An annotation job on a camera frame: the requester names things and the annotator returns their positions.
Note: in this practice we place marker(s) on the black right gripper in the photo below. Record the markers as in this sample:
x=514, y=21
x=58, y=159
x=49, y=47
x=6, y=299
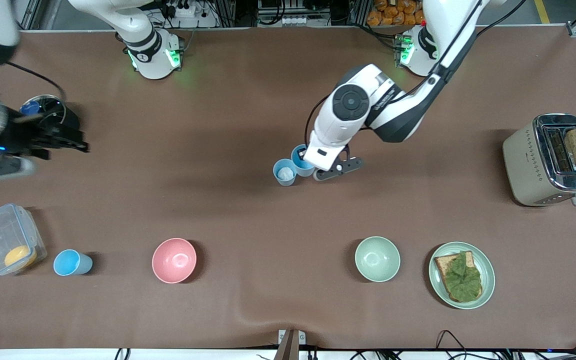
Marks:
x=22, y=135

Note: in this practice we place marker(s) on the blue plastic cup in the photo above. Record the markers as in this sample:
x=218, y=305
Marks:
x=68, y=262
x=280, y=175
x=298, y=165

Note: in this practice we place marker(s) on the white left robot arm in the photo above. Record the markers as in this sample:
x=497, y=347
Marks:
x=398, y=115

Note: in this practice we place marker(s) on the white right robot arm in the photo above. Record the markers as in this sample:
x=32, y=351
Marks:
x=148, y=50

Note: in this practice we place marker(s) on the orange round food item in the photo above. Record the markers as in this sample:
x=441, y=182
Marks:
x=19, y=256

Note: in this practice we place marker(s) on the pale green bowl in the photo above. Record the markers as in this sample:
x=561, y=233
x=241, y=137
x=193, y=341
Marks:
x=377, y=259

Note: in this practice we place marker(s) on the pink bowl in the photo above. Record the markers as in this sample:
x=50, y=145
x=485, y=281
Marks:
x=174, y=260

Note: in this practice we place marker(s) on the bag of orange buns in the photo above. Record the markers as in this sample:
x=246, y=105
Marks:
x=393, y=12

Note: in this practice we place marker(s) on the white power strip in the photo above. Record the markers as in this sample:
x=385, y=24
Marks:
x=183, y=9

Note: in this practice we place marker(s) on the toast slice under lettuce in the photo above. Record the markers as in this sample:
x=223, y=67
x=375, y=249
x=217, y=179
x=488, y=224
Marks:
x=443, y=262

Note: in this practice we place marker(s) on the green lettuce leaf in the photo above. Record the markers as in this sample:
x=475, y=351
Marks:
x=463, y=280

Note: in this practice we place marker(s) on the beige and chrome toaster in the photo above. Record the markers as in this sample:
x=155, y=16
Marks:
x=523, y=165

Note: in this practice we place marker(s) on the pale green round plate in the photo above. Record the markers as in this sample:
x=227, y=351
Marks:
x=488, y=275

